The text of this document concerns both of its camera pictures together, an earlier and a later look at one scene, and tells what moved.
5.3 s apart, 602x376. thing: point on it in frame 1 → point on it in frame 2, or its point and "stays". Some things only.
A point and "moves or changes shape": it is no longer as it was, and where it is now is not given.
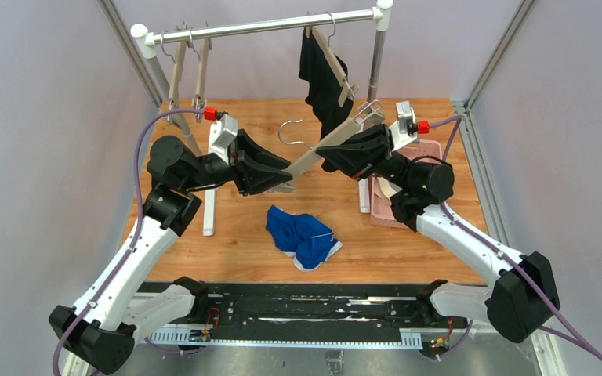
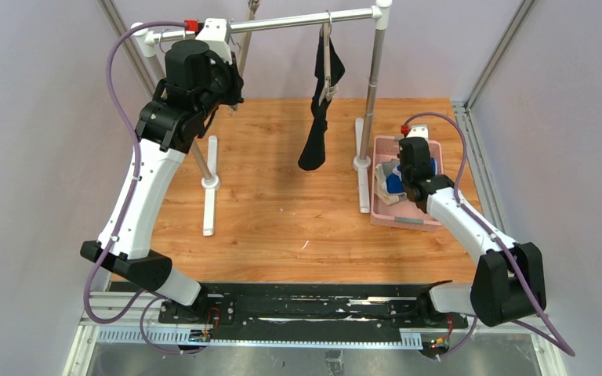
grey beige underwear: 386,188 stays
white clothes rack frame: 146,41 stays
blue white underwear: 302,236 moves or changes shape
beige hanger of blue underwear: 370,113 → 253,5
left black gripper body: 236,161 → 230,82
